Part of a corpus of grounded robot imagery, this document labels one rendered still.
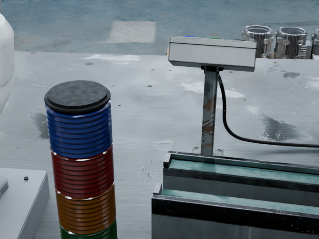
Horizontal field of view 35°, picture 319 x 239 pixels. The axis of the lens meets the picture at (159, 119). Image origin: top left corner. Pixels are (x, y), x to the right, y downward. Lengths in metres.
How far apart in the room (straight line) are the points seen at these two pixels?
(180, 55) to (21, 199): 0.40
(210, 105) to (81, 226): 0.60
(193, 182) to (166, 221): 0.11
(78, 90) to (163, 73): 1.09
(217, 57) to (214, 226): 0.34
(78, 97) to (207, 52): 0.57
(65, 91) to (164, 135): 0.76
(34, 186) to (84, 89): 0.51
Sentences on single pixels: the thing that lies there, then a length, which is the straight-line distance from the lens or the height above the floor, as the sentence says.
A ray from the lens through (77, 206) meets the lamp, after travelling 0.50.
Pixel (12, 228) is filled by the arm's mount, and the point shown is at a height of 0.86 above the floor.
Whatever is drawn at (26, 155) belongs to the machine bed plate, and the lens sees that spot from 1.17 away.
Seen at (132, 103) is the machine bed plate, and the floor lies 0.80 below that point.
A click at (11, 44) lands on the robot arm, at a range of 0.95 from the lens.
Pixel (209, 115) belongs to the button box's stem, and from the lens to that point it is 1.06.
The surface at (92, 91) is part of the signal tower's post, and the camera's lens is 0.47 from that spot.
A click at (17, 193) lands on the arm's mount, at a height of 0.86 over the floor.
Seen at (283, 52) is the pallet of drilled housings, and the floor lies 0.22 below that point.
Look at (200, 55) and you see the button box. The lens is 1.00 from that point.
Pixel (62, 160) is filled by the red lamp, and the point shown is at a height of 1.16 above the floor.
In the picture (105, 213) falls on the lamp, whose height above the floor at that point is 1.09.
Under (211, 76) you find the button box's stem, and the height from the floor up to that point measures 1.00.
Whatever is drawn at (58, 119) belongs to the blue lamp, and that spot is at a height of 1.20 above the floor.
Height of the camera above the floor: 1.42
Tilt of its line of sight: 29 degrees down
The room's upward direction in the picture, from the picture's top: straight up
